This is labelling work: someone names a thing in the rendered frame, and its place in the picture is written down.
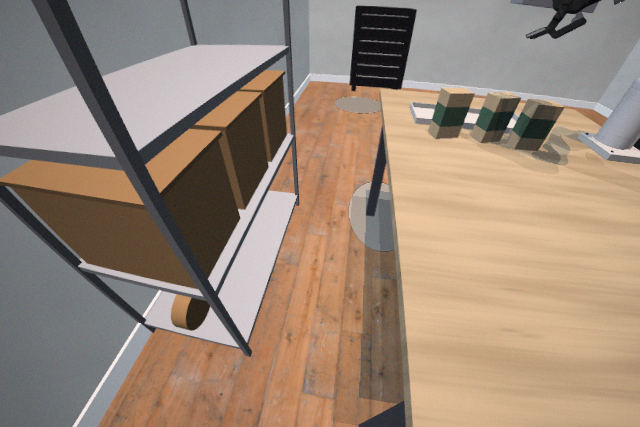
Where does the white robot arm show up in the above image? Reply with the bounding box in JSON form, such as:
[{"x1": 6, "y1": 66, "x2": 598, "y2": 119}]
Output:
[{"x1": 594, "y1": 77, "x2": 640, "y2": 150}]

